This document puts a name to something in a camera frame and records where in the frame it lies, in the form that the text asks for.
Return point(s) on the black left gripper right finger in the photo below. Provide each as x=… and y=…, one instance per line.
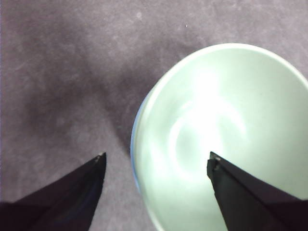
x=252, y=204

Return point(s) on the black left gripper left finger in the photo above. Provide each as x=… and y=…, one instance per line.
x=72, y=199

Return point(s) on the green ribbed bowl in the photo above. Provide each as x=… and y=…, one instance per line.
x=192, y=168

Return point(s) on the blue ribbed bowl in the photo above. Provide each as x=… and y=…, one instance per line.
x=132, y=139

